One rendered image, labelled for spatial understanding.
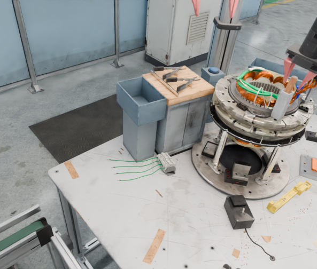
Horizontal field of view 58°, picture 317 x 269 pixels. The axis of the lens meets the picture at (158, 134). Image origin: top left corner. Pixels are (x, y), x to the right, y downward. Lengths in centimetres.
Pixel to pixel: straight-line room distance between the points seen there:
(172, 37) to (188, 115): 222
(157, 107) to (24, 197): 137
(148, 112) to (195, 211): 37
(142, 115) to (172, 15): 231
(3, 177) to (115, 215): 142
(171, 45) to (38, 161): 186
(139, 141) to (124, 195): 20
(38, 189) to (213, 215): 139
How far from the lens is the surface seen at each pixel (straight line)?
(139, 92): 110
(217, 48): 139
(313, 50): 81
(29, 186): 216
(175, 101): 97
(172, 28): 322
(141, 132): 101
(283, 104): 89
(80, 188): 104
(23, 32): 288
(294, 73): 137
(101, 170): 109
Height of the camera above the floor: 157
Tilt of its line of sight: 40 degrees down
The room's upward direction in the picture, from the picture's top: 6 degrees clockwise
